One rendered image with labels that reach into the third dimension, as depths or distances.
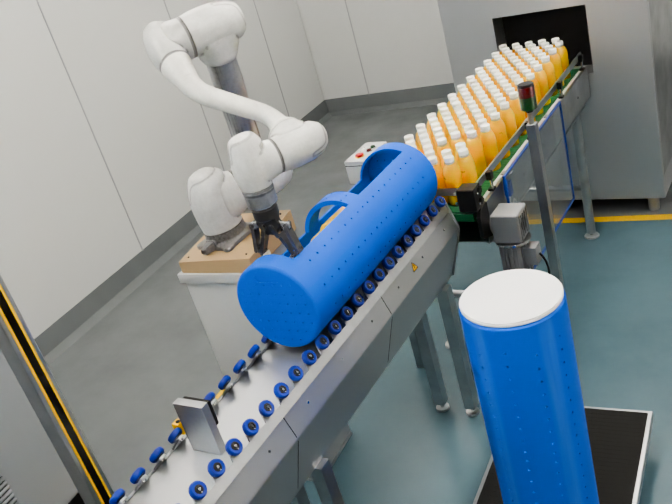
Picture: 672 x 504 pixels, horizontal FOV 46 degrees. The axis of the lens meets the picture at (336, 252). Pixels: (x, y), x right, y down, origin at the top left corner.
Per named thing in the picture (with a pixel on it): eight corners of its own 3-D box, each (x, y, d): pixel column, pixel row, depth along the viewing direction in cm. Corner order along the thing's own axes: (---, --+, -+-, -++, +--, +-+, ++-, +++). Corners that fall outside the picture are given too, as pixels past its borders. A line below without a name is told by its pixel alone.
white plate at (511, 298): (564, 319, 194) (564, 323, 194) (562, 263, 217) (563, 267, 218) (453, 329, 203) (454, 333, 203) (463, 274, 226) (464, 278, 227)
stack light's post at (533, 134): (564, 357, 348) (525, 125, 301) (566, 351, 351) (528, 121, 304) (573, 358, 346) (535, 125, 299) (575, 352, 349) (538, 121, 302)
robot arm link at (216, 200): (197, 228, 293) (172, 177, 283) (239, 206, 298) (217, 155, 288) (209, 241, 280) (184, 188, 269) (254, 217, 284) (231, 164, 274)
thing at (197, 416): (192, 449, 206) (172, 403, 199) (201, 439, 209) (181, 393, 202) (221, 455, 200) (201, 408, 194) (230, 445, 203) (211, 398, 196)
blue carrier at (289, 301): (254, 345, 241) (222, 265, 229) (379, 212, 304) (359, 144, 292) (331, 351, 225) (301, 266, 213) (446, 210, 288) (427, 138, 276)
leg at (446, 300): (464, 416, 331) (433, 290, 304) (469, 407, 335) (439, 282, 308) (477, 417, 328) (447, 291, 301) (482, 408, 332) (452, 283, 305)
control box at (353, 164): (350, 184, 324) (343, 161, 319) (371, 163, 338) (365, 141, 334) (370, 183, 318) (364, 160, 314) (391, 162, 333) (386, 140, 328)
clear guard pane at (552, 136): (523, 283, 323) (503, 177, 303) (572, 197, 380) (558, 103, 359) (524, 283, 323) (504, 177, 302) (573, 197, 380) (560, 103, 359)
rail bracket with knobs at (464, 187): (455, 215, 294) (450, 191, 290) (462, 207, 299) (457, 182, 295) (480, 215, 289) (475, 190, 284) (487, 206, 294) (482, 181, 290)
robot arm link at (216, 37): (234, 195, 298) (284, 169, 303) (252, 216, 287) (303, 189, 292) (166, 10, 244) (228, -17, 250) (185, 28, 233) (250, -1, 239)
